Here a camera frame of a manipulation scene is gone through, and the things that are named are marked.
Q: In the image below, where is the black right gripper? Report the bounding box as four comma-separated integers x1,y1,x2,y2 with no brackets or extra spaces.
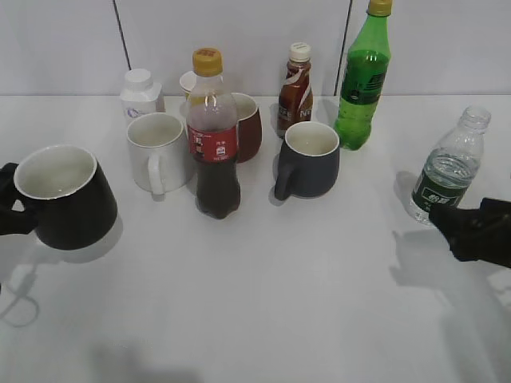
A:
429,197,510,268

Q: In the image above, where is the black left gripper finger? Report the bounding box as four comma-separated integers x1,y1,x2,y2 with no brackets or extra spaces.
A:
1,202,38,235
0,163,18,207

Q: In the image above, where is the clear water bottle green label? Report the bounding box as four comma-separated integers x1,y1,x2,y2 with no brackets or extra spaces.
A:
408,105,491,225

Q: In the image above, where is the black ceramic mug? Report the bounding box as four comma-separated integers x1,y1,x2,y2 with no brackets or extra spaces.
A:
14,144,117,251

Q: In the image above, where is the yellow drink cup white lid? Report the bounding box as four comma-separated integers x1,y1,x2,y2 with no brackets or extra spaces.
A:
179,71,196,99

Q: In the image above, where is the white ceramic mug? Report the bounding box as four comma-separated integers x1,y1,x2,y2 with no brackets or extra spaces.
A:
126,113,194,195

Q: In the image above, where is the white plastic milk bottle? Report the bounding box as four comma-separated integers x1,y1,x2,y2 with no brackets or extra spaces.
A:
120,69,165,125

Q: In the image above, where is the dark grey ceramic mug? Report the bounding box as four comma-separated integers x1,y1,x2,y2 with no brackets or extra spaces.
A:
274,121,340,201

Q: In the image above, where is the green soda bottle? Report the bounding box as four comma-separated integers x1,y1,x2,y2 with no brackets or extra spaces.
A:
335,0,393,151

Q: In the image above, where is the brown coffee drink bottle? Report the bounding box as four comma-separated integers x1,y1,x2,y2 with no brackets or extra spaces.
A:
276,42,313,137

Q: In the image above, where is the cola bottle yellow cap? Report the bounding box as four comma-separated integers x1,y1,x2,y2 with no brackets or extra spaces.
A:
186,47,240,219

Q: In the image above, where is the dark red ceramic mug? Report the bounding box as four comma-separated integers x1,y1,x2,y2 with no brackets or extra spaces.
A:
232,93,263,163

